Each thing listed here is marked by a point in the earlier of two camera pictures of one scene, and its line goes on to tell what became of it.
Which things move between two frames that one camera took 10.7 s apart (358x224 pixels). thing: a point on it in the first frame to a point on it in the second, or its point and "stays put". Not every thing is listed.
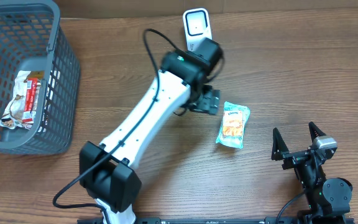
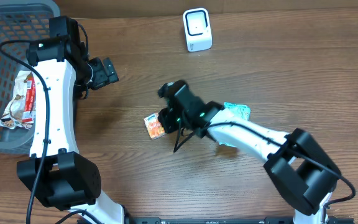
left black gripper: (209, 101) to (105, 73)
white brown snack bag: (13, 116) stays put
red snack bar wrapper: (29, 114) stays put
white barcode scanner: (197, 27) stays put
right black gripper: (279, 148) to (167, 128)
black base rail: (213, 220) stays put
